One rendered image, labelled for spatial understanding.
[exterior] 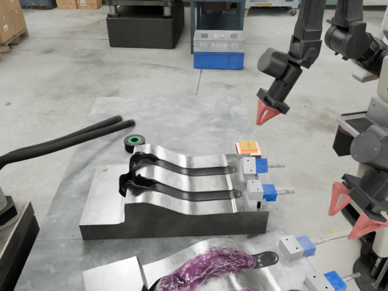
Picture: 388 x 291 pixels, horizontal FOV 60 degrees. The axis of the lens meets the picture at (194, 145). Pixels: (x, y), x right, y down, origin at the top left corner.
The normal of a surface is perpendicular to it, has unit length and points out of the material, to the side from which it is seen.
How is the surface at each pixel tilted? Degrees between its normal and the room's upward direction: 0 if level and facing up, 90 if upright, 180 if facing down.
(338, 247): 0
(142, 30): 90
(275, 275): 0
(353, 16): 78
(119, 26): 90
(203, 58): 91
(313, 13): 86
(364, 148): 64
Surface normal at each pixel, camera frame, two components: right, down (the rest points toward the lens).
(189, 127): 0.00, -0.83
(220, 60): -0.07, 0.57
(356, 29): 0.25, 0.54
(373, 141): -0.87, -0.25
